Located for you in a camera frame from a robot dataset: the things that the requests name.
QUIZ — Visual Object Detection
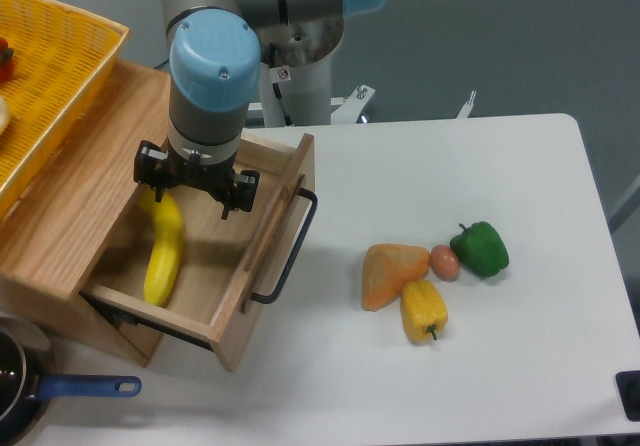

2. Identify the wooden drawer cabinet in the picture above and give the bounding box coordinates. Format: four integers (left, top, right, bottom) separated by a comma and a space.
0, 59, 213, 369

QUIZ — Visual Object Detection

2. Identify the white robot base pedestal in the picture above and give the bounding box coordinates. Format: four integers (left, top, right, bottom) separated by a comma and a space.
247, 18, 345, 128

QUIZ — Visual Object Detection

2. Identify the yellow banana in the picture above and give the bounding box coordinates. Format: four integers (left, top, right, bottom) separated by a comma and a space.
136, 189, 184, 307

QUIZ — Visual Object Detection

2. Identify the brown egg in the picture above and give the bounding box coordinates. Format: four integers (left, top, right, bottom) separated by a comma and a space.
431, 245, 460, 282

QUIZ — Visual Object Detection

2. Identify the yellow plastic basket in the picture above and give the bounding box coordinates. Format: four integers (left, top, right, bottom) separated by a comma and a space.
1, 0, 129, 212

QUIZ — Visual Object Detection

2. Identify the white metal bracket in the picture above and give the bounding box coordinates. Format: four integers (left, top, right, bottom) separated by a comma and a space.
248, 84, 477, 127

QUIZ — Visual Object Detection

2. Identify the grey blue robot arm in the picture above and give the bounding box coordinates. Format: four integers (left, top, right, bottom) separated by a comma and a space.
134, 0, 387, 212

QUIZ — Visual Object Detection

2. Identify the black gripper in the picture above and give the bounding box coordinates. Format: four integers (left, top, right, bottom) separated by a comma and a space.
133, 140, 260, 220

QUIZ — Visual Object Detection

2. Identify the red tomato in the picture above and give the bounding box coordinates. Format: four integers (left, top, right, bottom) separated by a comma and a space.
0, 37, 14, 82

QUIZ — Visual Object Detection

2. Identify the black drawer handle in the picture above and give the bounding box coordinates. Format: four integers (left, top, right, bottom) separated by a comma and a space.
249, 187, 318, 305

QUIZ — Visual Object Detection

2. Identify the white round vegetable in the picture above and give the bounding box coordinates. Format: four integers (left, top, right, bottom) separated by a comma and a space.
0, 96, 11, 133

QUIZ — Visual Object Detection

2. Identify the green bell pepper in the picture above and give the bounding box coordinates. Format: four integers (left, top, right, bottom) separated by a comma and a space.
449, 221, 510, 279

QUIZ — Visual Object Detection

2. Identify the yellow bell pepper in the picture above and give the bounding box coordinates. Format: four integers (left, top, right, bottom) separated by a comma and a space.
400, 280, 448, 344

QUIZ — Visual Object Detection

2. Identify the blue handled saucepan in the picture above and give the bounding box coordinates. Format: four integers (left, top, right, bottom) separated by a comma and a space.
1, 317, 142, 445

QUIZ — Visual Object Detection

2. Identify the black corner fixture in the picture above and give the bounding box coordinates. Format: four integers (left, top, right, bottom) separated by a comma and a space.
615, 370, 640, 422

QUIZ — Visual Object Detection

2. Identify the open wooden top drawer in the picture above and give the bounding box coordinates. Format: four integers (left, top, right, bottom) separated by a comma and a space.
81, 128, 315, 371

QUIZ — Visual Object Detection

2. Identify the orange triangular bread piece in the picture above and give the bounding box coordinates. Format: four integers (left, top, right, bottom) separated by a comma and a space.
361, 243, 430, 311

